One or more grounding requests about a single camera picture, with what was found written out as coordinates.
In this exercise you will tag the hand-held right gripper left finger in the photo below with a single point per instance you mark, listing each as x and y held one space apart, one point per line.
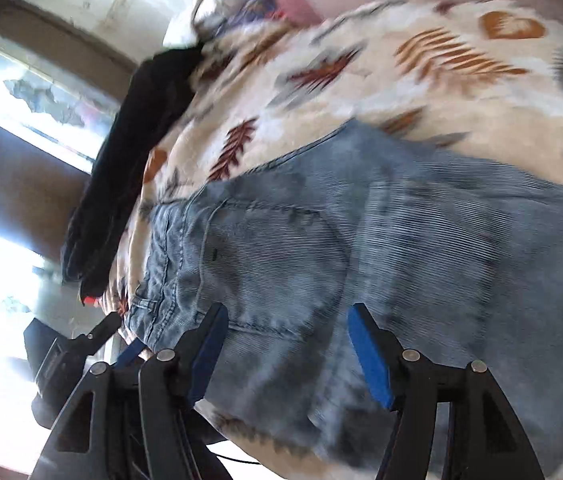
207 345

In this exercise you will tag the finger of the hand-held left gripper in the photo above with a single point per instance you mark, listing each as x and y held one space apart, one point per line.
129 354
104 327

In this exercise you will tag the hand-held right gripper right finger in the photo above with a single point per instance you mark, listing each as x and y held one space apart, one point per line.
371 360

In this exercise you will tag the blue denim pants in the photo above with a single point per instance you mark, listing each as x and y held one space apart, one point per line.
386 240

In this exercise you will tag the long black garment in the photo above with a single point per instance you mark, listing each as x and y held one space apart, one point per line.
131 160

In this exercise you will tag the stained glass window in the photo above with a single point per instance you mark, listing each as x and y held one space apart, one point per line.
36 95

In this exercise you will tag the leaf printed blanket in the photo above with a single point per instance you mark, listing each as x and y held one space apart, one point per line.
386 60

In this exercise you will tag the white cloth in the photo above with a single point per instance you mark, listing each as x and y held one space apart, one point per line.
181 30

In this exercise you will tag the wooden window frame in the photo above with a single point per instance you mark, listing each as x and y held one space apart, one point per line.
16 185

